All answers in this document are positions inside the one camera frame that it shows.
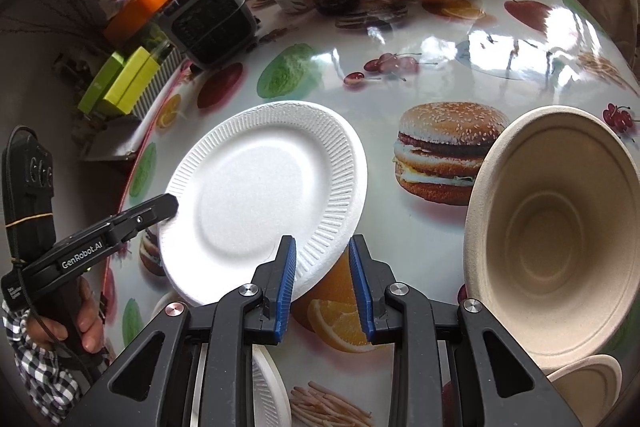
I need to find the orange tray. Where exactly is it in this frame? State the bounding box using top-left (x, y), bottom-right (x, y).
top-left (103, 0), bottom-right (168, 48)

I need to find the black camera box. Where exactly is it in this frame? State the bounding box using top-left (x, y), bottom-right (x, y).
top-left (1, 126), bottom-right (56, 265)

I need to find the striped box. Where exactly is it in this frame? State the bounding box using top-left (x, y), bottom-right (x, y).
top-left (132, 49), bottom-right (186, 121)

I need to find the beige pulp bowl large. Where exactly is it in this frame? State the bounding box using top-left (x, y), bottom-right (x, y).
top-left (463, 105), bottom-right (639, 373)

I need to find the black small heater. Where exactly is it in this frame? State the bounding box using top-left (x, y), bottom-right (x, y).
top-left (157, 0), bottom-right (257, 69)

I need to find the person left hand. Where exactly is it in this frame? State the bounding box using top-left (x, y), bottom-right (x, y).
top-left (26, 277), bottom-right (104, 353)

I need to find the fruit print tablecloth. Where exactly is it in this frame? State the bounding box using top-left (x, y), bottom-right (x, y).
top-left (102, 0), bottom-right (639, 426)

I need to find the white paper plate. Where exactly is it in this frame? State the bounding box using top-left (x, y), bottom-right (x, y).
top-left (188, 343), bottom-right (292, 426)
top-left (158, 101), bottom-right (368, 305)

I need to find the yellow green box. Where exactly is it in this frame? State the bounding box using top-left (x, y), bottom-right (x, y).
top-left (96, 46), bottom-right (160, 117)

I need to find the checkered sleeve forearm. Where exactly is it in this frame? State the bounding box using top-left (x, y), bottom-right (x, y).
top-left (2, 303), bottom-right (82, 426)

